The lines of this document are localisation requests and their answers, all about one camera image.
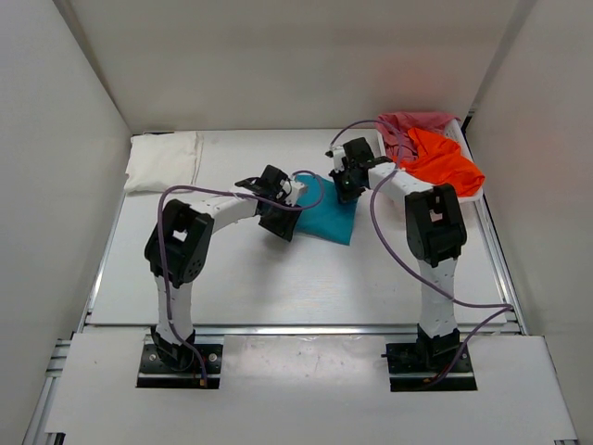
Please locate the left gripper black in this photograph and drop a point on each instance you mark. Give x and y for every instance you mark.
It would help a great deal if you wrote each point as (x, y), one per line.
(283, 227)

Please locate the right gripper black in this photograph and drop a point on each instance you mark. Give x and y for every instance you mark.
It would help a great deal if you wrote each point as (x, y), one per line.
(344, 196)

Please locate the teal polo shirt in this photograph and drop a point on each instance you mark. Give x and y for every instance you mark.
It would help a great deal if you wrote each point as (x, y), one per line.
(329, 220)

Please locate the orange shirt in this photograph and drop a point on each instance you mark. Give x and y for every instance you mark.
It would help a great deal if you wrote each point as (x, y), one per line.
(440, 161)

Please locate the white t shirt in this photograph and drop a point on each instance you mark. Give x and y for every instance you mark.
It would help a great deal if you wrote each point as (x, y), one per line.
(160, 161)

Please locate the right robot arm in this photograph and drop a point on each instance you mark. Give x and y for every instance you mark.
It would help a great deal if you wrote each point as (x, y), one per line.
(435, 233)

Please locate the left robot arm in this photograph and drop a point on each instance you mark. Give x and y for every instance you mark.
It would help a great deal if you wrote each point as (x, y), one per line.
(178, 247)

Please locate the pink shirt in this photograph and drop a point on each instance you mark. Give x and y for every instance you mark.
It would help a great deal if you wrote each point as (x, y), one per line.
(395, 136)

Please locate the white laundry basket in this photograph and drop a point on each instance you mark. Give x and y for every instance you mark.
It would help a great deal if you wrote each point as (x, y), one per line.
(452, 131)

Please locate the white front cover board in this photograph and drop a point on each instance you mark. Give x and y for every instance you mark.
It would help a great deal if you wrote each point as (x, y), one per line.
(319, 390)

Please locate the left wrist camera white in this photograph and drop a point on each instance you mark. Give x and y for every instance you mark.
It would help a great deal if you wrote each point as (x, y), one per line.
(292, 190)

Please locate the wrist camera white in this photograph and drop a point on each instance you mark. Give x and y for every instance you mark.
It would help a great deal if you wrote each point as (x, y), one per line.
(292, 190)
(337, 155)

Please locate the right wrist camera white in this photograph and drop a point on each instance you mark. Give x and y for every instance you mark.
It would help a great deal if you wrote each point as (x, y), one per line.
(337, 155)

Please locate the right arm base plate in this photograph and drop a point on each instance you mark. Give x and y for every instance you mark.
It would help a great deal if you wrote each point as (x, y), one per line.
(409, 373)

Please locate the aluminium frame rail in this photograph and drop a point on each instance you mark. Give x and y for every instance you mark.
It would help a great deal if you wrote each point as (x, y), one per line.
(509, 328)

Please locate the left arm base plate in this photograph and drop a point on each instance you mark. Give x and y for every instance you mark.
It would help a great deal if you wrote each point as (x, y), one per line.
(153, 372)

